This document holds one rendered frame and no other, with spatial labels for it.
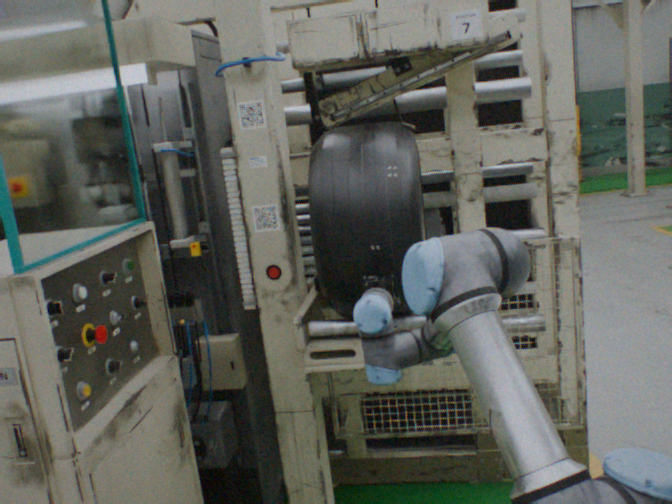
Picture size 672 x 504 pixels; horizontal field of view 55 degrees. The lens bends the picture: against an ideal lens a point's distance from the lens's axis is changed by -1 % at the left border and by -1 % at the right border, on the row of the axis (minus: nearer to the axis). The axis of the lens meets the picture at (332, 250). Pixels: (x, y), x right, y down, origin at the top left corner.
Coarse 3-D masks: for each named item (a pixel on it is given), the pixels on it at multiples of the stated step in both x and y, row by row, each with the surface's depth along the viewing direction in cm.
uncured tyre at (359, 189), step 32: (352, 128) 177; (384, 128) 173; (320, 160) 169; (352, 160) 166; (384, 160) 164; (416, 160) 170; (320, 192) 164; (352, 192) 162; (384, 192) 161; (416, 192) 163; (320, 224) 164; (352, 224) 161; (384, 224) 160; (416, 224) 162; (320, 256) 166; (352, 256) 163; (384, 256) 162; (352, 288) 168
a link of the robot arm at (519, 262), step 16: (512, 240) 105; (512, 256) 104; (528, 256) 107; (512, 272) 104; (528, 272) 108; (512, 288) 107; (416, 336) 139; (432, 336) 135; (432, 352) 139; (448, 352) 142
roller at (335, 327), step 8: (320, 320) 183; (328, 320) 182; (336, 320) 181; (344, 320) 181; (352, 320) 180; (392, 320) 178; (400, 320) 178; (408, 320) 177; (416, 320) 177; (424, 320) 176; (312, 328) 181; (320, 328) 181; (328, 328) 181; (336, 328) 180; (344, 328) 180; (352, 328) 180; (400, 328) 178; (408, 328) 178; (416, 328) 178; (312, 336) 182; (320, 336) 183
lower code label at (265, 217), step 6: (270, 204) 183; (276, 204) 183; (252, 210) 184; (258, 210) 184; (264, 210) 184; (270, 210) 183; (276, 210) 183; (258, 216) 184; (264, 216) 184; (270, 216) 184; (276, 216) 183; (258, 222) 185; (264, 222) 184; (270, 222) 184; (276, 222) 184; (258, 228) 185; (264, 228) 185; (270, 228) 184; (276, 228) 184
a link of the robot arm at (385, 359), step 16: (384, 336) 135; (400, 336) 139; (368, 352) 136; (384, 352) 135; (400, 352) 137; (416, 352) 138; (368, 368) 137; (384, 368) 135; (400, 368) 138; (384, 384) 136
